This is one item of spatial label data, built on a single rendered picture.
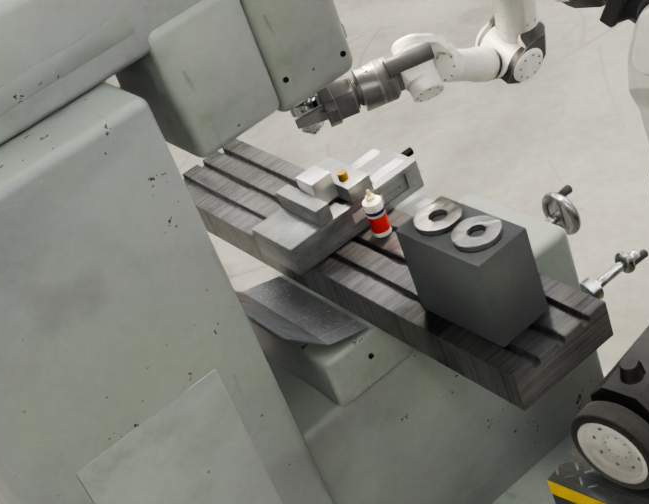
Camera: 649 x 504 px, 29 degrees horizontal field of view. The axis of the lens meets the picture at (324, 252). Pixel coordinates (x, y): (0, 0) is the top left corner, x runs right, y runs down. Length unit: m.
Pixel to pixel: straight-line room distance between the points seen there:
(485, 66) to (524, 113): 2.13
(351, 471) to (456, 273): 0.62
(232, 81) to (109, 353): 0.52
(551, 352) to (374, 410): 0.53
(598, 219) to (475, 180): 0.54
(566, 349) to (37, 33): 1.04
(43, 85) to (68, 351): 0.43
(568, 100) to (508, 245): 2.58
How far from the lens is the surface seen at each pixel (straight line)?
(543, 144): 4.49
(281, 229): 2.61
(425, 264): 2.25
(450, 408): 2.75
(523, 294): 2.22
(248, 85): 2.23
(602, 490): 2.67
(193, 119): 2.18
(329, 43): 2.34
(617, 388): 2.56
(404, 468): 2.73
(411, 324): 2.36
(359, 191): 2.60
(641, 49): 2.16
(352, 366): 2.50
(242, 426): 2.31
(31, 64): 2.04
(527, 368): 2.18
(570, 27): 5.19
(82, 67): 2.08
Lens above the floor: 2.36
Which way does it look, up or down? 33 degrees down
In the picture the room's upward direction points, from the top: 22 degrees counter-clockwise
